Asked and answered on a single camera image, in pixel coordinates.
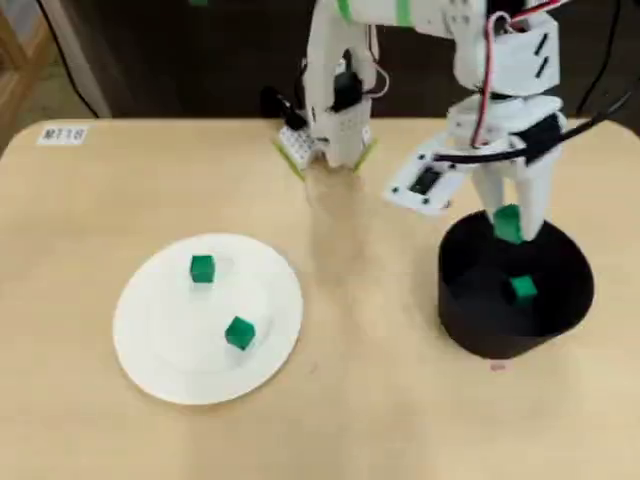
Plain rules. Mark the small pink sticker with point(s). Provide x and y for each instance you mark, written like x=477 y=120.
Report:
x=498 y=367

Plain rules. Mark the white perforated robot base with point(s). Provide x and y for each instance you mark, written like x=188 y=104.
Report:
x=295 y=144

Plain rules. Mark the black round pot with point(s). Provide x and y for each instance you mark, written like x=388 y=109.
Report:
x=500 y=335

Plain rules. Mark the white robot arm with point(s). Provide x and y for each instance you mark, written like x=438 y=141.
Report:
x=450 y=20

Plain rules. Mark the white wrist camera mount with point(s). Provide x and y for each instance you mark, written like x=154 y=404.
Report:
x=425 y=182

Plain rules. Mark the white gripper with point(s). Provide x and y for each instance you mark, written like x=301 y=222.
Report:
x=505 y=183

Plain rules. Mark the light green tape strip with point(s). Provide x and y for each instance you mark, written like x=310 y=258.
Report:
x=365 y=156
x=289 y=162

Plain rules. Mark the green tape band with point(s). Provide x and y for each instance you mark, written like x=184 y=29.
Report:
x=402 y=11
x=345 y=9

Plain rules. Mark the white MT18 label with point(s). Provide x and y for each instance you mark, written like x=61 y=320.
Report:
x=62 y=135

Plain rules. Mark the wooden framed partition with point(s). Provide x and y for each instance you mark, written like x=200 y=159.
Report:
x=20 y=65

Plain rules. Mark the white round plate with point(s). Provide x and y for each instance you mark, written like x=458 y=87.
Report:
x=190 y=370

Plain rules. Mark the green cube block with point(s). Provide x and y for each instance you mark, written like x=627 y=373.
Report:
x=202 y=268
x=523 y=290
x=506 y=225
x=240 y=333

